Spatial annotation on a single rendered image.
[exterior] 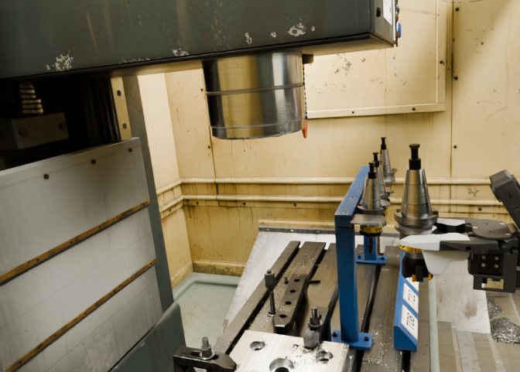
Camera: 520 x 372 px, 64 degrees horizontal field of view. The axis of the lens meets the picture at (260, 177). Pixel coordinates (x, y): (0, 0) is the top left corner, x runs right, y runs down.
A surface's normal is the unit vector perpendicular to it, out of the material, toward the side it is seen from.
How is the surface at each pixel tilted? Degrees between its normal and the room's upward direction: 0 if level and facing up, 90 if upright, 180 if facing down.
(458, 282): 24
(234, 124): 90
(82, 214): 90
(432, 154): 90
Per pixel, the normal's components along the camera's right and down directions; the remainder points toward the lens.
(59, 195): 0.93, 0.00
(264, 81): 0.18, 0.22
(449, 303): -0.23, -0.78
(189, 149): -0.35, 0.26
